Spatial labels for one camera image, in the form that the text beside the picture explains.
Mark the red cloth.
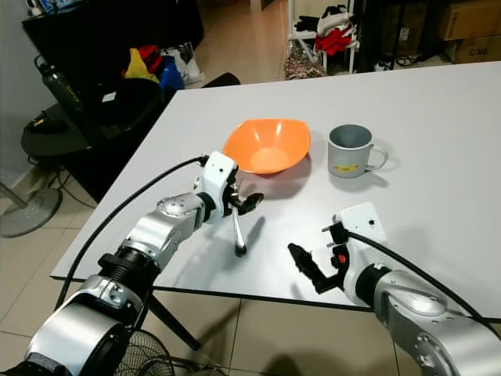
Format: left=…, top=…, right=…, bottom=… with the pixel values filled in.
left=137, top=45, right=164, bottom=70

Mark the black chair back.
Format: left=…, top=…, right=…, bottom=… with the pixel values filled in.
left=201, top=72, right=241, bottom=89

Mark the blue bag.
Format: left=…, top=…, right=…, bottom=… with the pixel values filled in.
left=159, top=57, right=185, bottom=93

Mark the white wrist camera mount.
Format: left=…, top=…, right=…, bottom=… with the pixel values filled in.
left=333, top=202, right=388, bottom=267
left=201, top=152, right=240, bottom=220

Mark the black cabinet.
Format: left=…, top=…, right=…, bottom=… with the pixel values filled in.
left=22, top=0, right=204, bottom=83

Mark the white plastic bag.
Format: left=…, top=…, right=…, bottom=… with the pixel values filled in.
left=174, top=41, right=203, bottom=83

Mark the orange plastic bowl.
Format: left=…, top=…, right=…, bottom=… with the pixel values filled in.
left=222, top=117, right=312, bottom=175

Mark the black bottle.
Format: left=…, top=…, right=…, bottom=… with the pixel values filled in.
left=35, top=55, right=83, bottom=118

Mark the red garment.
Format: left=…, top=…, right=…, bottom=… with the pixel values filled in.
left=315, top=25, right=355, bottom=56

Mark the black bag with white label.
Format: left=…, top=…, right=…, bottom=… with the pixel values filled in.
left=82, top=77, right=181, bottom=146

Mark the patterned bag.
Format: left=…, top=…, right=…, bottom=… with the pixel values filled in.
left=284, top=47, right=326, bottom=81

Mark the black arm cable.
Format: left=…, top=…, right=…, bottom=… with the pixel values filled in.
left=64, top=154, right=211, bottom=291
left=341, top=229, right=501, bottom=322

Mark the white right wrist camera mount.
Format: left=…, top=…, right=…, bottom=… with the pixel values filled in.
left=333, top=202, right=388, bottom=267

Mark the white clothes rack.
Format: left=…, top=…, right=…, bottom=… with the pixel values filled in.
left=286, top=0, right=361, bottom=81

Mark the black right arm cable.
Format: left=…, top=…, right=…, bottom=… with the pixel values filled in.
left=341, top=229, right=501, bottom=322

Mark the brown cardboard box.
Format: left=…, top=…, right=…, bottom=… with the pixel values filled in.
left=454, top=35, right=501, bottom=65
left=438, top=0, right=501, bottom=40

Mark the black table leg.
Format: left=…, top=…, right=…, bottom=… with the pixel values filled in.
left=147, top=291, right=202, bottom=351

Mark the metal spoon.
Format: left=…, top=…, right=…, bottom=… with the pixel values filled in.
left=191, top=174, right=247, bottom=259

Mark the yellow cloth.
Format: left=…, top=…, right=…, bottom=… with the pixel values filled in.
left=124, top=49, right=153, bottom=81

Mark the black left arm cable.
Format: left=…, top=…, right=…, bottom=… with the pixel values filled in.
left=64, top=154, right=211, bottom=291

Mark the black shelf unit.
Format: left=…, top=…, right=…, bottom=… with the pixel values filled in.
left=356, top=0, right=501, bottom=71

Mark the grey fan stand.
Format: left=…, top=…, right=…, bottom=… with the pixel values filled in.
left=0, top=184, right=63, bottom=238

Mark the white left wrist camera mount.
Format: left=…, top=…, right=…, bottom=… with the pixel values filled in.
left=201, top=152, right=240, bottom=220

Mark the grey mug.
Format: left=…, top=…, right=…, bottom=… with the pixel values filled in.
left=327, top=124, right=391, bottom=179

